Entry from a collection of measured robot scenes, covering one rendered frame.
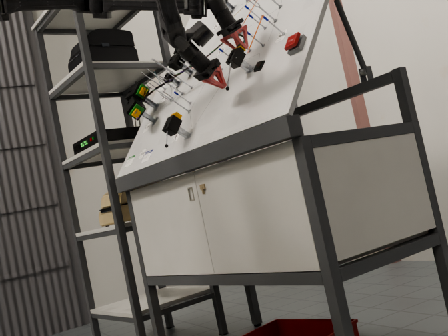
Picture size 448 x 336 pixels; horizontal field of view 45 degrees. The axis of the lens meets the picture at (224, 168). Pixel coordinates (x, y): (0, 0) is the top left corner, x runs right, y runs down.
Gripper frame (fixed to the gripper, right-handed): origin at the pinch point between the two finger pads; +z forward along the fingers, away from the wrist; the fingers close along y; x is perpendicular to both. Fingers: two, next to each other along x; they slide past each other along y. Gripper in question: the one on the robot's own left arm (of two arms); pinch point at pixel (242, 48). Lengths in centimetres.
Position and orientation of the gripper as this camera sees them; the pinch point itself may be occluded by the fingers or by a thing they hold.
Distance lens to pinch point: 197.1
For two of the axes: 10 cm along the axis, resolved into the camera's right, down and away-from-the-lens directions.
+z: 5.1, 8.1, 2.7
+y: -4.9, 0.3, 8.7
